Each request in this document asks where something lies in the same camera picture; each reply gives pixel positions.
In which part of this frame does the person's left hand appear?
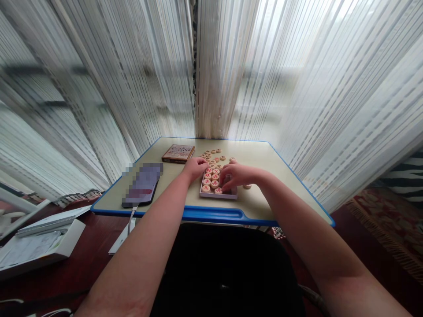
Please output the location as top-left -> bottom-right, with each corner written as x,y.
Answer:
184,157 -> 210,181

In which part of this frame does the red patterned fringed rug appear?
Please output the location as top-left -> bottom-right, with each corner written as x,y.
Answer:
343,188 -> 423,284

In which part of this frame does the brown printed box lid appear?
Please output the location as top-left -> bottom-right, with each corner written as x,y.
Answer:
161,144 -> 196,163

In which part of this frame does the white sheer striped curtain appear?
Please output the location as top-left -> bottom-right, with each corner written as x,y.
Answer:
0,0 -> 199,207
195,0 -> 423,215

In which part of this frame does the flat white box lid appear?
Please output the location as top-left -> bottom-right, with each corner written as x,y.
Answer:
15,204 -> 93,238

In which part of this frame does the pile of loose wooden pieces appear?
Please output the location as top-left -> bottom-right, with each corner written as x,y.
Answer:
199,148 -> 237,170

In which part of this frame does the open white cardboard box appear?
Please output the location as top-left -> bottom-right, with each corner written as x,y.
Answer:
0,218 -> 87,281

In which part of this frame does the black smartphone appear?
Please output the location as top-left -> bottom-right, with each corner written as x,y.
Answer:
121,162 -> 164,209

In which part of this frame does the zebra-striped fabric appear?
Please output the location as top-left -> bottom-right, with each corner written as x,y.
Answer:
380,158 -> 423,200

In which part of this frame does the person's body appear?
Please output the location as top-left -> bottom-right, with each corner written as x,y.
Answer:
150,223 -> 306,317

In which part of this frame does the group of red-marked chess pieces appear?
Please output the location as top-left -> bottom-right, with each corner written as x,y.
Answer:
202,167 -> 229,195

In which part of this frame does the white charging cable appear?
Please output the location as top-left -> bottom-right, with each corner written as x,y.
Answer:
126,204 -> 139,238

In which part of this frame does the white shallow game box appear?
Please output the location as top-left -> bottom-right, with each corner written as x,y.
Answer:
199,166 -> 238,200

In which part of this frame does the person's right hand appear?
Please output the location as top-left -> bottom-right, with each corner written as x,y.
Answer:
219,161 -> 266,194

